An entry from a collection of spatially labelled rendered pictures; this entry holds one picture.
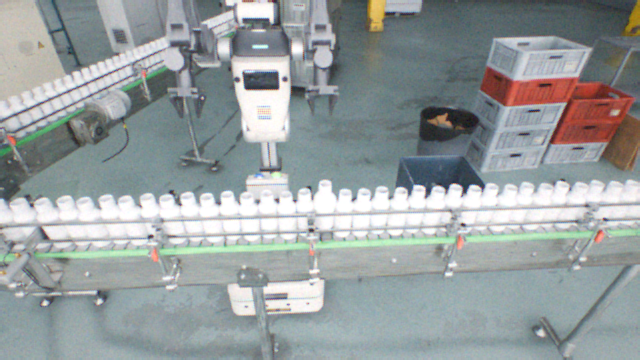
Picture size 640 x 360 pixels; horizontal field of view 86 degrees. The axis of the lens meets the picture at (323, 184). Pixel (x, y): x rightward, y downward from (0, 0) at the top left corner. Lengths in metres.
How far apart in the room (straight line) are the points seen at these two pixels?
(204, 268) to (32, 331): 1.54
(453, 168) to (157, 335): 1.81
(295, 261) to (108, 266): 0.59
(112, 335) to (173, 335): 0.33
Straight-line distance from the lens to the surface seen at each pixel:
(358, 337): 2.08
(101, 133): 2.24
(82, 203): 1.23
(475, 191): 1.19
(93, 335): 2.40
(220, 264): 1.19
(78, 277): 1.39
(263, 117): 1.53
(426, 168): 1.74
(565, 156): 4.10
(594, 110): 3.97
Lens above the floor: 1.80
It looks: 36 degrees down
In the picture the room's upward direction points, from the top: 1 degrees clockwise
